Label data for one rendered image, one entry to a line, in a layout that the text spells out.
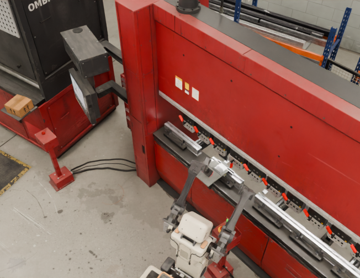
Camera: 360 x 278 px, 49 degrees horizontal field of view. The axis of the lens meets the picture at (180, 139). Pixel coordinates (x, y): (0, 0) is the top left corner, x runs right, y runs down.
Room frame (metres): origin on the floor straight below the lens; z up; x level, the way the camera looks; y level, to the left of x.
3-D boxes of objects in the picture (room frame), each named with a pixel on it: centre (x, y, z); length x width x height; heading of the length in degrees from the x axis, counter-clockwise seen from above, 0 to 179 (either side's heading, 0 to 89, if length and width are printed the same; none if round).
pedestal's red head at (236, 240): (1.77, -0.41, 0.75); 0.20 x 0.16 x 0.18; 36
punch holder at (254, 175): (2.08, -0.65, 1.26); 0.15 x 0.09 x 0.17; 42
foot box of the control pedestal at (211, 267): (1.75, -0.38, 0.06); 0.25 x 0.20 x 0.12; 126
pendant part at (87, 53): (2.95, 0.84, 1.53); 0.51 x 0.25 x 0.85; 30
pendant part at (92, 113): (2.86, 0.89, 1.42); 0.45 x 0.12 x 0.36; 30
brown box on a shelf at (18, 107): (3.14, 1.72, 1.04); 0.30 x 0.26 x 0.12; 56
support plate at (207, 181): (2.26, -0.29, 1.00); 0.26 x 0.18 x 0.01; 132
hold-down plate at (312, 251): (1.58, -1.03, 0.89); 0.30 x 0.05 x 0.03; 42
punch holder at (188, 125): (2.68, -0.11, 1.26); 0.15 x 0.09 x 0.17; 42
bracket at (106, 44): (3.14, 0.68, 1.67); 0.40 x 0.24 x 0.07; 42
